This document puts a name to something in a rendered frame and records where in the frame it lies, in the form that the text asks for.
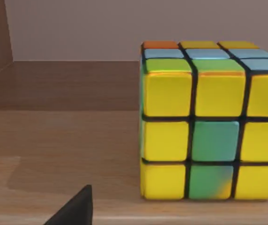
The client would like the multicoloured puzzle cube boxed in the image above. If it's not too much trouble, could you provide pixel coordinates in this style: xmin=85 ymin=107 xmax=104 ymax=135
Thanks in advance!
xmin=139 ymin=40 xmax=268 ymax=201

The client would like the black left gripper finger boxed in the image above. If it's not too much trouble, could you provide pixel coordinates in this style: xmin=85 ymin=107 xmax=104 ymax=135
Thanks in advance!
xmin=43 ymin=184 xmax=94 ymax=225

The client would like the wooden shelf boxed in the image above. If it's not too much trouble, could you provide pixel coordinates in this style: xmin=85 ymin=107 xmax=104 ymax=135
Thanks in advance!
xmin=0 ymin=0 xmax=268 ymax=225

